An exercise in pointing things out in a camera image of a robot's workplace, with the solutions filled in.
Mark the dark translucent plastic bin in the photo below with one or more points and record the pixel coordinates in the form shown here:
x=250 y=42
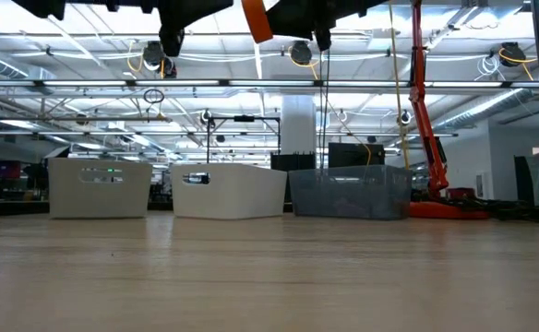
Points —
x=366 y=189

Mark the grey plastic bin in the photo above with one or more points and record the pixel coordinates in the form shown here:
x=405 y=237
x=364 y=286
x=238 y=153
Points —
x=66 y=184

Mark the white plastic bin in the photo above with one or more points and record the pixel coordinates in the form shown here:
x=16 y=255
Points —
x=232 y=191

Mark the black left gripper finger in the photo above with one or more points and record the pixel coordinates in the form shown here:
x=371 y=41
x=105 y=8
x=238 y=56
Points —
x=200 y=9

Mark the black background box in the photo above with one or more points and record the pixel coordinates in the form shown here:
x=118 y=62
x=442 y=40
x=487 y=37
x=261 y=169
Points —
x=292 y=162

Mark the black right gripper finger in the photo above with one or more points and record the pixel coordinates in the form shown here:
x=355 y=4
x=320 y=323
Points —
x=297 y=18

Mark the orange tape roll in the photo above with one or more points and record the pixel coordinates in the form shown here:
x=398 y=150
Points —
x=256 y=20

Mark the red desk lamp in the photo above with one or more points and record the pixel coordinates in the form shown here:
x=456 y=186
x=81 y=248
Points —
x=431 y=143

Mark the dark cluttered background desk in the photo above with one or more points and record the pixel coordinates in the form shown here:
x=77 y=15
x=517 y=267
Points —
x=2 y=184

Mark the black background monitor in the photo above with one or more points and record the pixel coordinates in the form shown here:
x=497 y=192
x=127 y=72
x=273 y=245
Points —
x=355 y=154

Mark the black aluminium table frame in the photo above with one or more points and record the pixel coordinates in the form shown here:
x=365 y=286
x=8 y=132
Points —
x=518 y=209

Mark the black metal stand frame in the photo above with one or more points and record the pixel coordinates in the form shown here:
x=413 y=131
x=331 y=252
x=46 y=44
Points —
x=244 y=118

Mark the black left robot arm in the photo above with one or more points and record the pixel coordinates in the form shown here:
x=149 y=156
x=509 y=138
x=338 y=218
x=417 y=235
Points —
x=43 y=7

